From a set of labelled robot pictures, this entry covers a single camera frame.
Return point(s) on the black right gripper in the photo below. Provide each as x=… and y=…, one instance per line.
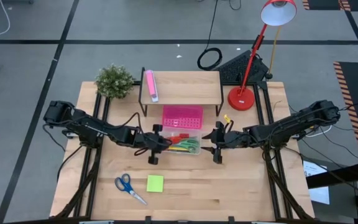
x=232, y=139

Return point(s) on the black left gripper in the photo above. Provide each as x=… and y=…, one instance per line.
x=154, y=143

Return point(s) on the green sticky note pad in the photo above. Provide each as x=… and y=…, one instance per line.
x=155, y=183

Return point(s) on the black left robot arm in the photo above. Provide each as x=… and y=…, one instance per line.
x=89, y=129

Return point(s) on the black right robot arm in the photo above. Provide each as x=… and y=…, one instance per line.
x=291, y=124

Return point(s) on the pink-lidded clear pencil case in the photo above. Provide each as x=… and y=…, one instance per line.
x=182, y=116

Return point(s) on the red desk lamp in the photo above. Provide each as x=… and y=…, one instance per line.
x=241, y=98

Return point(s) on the wooden shelf riser black legs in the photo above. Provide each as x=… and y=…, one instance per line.
x=185, y=87

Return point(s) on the pink and white stapler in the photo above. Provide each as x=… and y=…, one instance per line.
x=151, y=84

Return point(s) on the black keyboard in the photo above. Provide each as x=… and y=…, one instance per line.
x=233, y=70

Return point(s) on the potted green plant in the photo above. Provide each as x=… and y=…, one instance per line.
x=114, y=81

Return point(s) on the white paper sheet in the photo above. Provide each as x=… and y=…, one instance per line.
x=320, y=195

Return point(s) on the black hazard-striped floor mat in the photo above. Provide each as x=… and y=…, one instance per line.
x=357, y=77
x=328, y=3

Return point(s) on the black metal table frame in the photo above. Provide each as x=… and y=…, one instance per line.
x=89, y=193

